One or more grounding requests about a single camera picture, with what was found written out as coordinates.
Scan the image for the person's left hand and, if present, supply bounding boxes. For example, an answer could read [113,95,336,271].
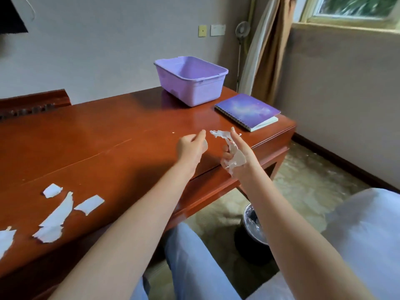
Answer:
[176,129,209,172]

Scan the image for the person's right hand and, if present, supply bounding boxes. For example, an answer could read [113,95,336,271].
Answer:
[221,126,262,182]

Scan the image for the purple spiral notebook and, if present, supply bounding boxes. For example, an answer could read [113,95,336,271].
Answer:
[214,93,282,133]

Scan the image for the purple plastic basket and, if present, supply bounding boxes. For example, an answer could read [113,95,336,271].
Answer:
[153,56,229,108]

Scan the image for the small round trash bin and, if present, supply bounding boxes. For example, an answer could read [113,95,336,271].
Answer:
[234,203,275,266]

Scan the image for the white paper scraps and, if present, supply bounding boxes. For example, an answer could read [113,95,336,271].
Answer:
[0,129,248,261]

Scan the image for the person's left forearm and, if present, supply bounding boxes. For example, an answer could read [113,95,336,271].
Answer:
[48,164,194,300]

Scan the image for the person's right forearm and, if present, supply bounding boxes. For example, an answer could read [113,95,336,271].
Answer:
[239,170,375,300]

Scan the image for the brown wooden desk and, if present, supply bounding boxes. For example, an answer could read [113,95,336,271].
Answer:
[0,85,297,300]

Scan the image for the person's blue jeans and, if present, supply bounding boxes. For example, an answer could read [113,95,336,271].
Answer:
[130,222,243,300]

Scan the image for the clear plastic bin liner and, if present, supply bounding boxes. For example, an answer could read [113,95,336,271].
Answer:
[243,204,269,246]

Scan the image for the white sheer curtain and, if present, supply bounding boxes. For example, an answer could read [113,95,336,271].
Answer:
[238,0,282,97]

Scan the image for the brown curtain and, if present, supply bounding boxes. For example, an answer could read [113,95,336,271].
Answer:
[251,0,298,106]

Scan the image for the standing floor fan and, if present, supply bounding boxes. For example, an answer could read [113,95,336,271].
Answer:
[235,21,251,93]

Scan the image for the white bed sheet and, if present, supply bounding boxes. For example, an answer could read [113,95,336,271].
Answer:
[245,187,400,300]

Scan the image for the yellowish wall pipe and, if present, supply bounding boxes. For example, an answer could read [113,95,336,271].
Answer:
[243,0,258,57]

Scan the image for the window frame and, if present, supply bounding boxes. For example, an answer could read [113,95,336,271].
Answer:
[292,0,400,33]

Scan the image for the white television cable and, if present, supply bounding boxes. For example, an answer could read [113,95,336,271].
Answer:
[22,0,36,21]

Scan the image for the black wall television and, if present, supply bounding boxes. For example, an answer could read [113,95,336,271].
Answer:
[0,0,29,35]

